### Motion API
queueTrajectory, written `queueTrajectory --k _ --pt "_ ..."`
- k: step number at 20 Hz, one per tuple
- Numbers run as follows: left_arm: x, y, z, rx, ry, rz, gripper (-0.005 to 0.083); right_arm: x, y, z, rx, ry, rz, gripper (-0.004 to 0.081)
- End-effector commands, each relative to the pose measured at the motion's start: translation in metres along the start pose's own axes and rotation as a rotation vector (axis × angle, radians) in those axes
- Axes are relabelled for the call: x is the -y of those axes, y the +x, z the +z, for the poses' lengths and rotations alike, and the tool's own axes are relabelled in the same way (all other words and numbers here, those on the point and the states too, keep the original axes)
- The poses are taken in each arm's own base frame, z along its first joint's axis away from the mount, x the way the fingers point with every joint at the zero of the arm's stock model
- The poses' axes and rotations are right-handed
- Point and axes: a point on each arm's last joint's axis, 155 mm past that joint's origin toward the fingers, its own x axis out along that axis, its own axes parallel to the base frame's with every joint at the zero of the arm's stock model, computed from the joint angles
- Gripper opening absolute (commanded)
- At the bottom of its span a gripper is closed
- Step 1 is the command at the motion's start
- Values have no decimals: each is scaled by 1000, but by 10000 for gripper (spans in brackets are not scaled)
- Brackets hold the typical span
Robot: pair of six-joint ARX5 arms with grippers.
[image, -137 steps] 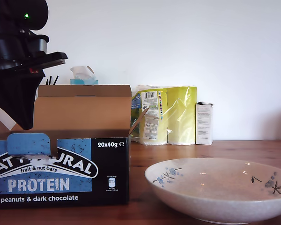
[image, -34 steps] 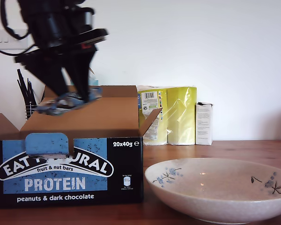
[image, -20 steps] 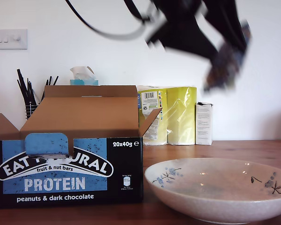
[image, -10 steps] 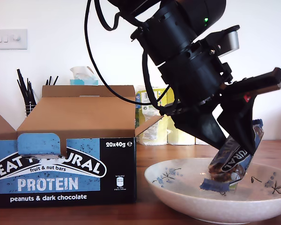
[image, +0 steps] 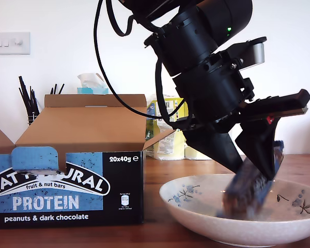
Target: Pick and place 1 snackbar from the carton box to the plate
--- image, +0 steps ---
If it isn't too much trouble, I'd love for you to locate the snack bar carton box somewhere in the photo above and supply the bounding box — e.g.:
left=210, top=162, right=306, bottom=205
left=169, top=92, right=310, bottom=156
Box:
left=0, top=93, right=177, bottom=231

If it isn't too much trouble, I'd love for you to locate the white floral ceramic plate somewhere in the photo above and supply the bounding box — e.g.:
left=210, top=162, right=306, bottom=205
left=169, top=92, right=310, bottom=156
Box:
left=159, top=173, right=310, bottom=246

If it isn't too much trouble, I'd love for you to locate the yellow paper towel pack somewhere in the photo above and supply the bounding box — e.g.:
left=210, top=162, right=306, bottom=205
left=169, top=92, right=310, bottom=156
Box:
left=145, top=94, right=218, bottom=161

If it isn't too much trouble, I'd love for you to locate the white tissue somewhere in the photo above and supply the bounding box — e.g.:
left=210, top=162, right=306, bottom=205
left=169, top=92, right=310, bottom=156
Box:
left=77, top=72, right=106, bottom=89

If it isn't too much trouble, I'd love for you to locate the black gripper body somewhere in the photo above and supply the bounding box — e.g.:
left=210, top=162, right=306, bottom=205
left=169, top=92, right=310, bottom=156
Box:
left=171, top=52, right=310, bottom=135

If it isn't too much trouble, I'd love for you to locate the metal wire stick holder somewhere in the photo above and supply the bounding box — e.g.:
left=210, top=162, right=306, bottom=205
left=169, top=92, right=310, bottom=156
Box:
left=27, top=112, right=40, bottom=125

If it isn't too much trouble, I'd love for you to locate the teal tissue box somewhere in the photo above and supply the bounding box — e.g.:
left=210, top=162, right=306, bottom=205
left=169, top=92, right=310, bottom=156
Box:
left=76, top=87, right=110, bottom=96

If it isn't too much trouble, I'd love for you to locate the blue snack bar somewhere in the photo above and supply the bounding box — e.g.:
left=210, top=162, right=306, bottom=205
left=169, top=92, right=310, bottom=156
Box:
left=216, top=139, right=285, bottom=218

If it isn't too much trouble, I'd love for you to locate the short looped black cable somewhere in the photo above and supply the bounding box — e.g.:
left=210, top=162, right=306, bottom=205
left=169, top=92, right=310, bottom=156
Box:
left=105, top=0, right=135, bottom=37

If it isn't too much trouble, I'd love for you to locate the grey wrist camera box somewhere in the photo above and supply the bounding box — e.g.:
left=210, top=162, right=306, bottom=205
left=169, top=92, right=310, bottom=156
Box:
left=212, top=36, right=268, bottom=76

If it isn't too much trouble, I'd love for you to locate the white wall light switch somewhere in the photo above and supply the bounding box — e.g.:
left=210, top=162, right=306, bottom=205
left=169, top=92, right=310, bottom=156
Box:
left=0, top=31, right=32, bottom=56

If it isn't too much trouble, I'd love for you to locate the long black cable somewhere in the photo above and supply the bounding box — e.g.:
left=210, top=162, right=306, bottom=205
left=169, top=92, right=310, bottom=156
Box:
left=93, top=0, right=172, bottom=122

